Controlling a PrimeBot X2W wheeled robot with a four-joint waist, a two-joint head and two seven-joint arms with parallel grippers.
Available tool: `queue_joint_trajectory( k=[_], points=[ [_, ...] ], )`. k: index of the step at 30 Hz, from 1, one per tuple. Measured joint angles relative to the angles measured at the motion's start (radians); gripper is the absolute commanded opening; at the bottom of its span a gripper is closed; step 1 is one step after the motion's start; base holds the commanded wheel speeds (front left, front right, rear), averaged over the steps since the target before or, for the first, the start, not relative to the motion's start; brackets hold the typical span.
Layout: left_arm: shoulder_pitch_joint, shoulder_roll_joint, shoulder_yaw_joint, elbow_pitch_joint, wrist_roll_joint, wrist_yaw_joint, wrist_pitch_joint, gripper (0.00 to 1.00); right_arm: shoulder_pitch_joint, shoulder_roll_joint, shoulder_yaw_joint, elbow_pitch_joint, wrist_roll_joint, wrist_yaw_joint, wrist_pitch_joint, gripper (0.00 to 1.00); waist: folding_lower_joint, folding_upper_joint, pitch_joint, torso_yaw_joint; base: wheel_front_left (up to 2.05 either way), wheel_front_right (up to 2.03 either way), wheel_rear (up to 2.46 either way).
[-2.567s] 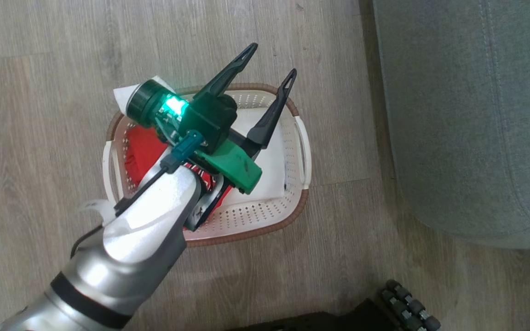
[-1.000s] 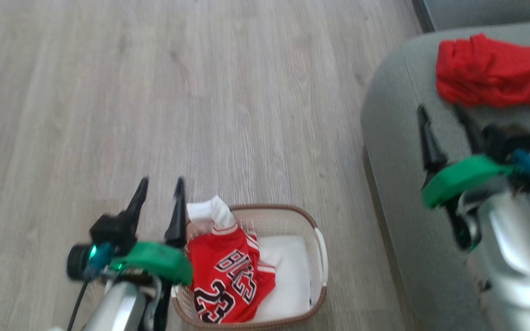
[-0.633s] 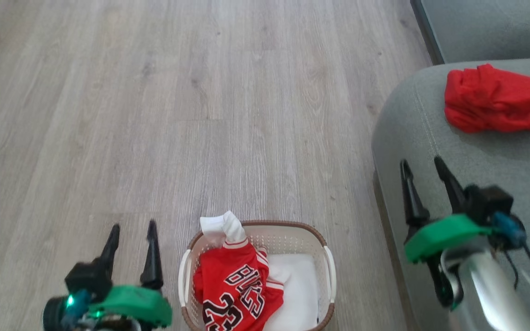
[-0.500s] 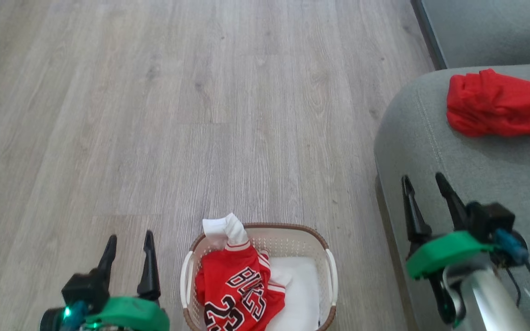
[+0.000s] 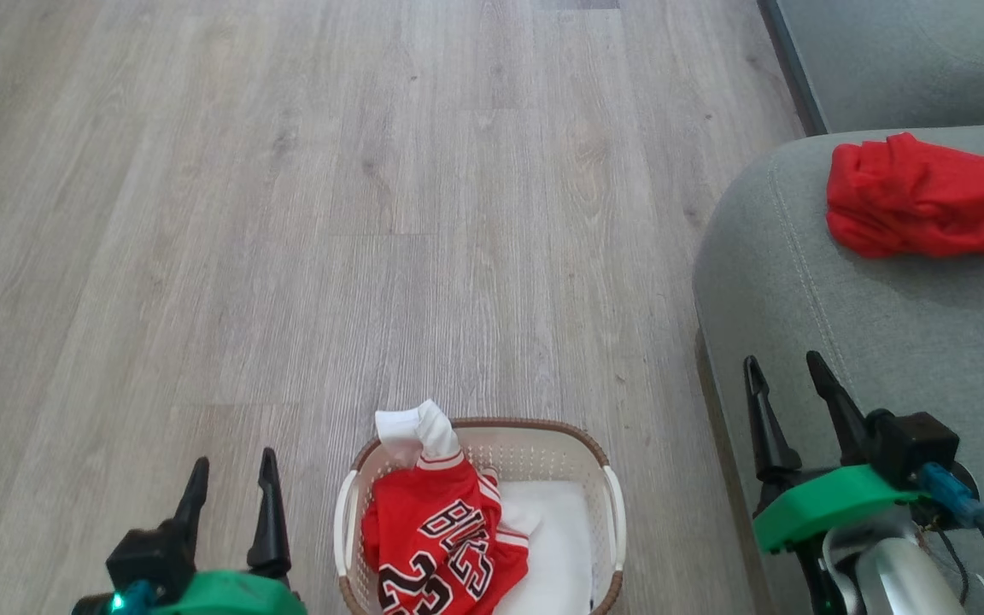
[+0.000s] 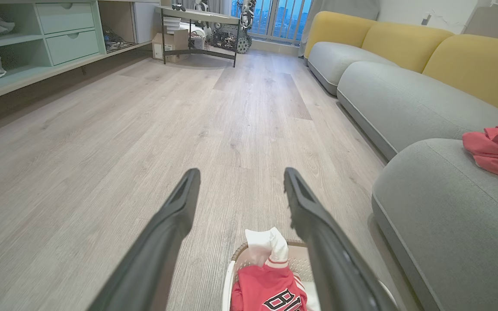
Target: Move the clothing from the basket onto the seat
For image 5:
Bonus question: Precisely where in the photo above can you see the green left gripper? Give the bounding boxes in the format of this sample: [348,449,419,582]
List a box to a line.
[72,447,310,615]

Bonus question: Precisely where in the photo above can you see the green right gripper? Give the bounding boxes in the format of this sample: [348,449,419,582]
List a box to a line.
[743,349,925,556]

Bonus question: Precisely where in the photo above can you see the red shorts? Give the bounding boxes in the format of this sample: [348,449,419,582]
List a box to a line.
[825,131,984,261]

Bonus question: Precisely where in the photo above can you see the grey fabric sofa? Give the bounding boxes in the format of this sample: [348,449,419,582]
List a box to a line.
[692,0,984,615]

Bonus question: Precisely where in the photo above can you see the red basketball jersey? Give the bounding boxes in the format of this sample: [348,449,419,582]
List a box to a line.
[361,450,532,615]

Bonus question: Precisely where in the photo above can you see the white knotted cloth piece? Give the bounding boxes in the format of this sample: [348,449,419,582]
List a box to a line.
[373,399,462,472]

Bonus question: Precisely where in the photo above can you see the white brown-rimmed laundry basket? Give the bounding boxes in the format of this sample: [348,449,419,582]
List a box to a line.
[334,417,628,615]

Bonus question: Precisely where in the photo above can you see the white folded cloth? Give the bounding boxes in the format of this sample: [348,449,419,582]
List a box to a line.
[490,479,597,615]

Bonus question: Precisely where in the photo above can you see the blue left cable plug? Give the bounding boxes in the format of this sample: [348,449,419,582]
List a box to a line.
[111,580,157,615]

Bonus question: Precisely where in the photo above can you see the blue cable plug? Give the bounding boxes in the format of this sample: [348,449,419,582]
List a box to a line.
[917,463,984,528]
[111,580,157,615]

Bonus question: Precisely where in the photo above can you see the blue right cable plug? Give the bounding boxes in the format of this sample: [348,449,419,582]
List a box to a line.
[917,463,984,528]

